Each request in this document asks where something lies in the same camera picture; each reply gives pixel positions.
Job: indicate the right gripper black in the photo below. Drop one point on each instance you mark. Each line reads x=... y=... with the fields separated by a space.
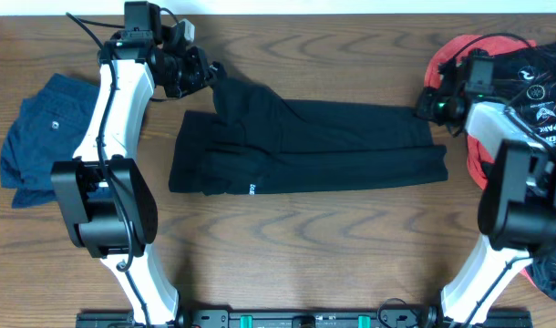
x=424 y=108

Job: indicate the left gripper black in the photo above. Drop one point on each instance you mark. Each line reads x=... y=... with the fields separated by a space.
x=202 y=71

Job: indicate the black t-shirt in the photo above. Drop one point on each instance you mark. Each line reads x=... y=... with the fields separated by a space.
x=256 y=142

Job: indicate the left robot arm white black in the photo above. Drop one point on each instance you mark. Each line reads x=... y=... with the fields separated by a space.
x=105 y=202

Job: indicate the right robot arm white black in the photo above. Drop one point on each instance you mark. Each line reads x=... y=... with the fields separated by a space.
x=517 y=209

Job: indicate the red cloth garment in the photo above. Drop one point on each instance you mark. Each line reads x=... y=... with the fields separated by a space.
x=482 y=149

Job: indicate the black printed cycling jersey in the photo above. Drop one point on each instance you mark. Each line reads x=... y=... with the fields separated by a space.
x=526 y=79

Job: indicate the folded navy blue shorts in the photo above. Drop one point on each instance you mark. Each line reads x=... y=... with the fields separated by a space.
x=49 y=128

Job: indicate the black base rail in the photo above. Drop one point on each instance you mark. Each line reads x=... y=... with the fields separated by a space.
x=388 y=316

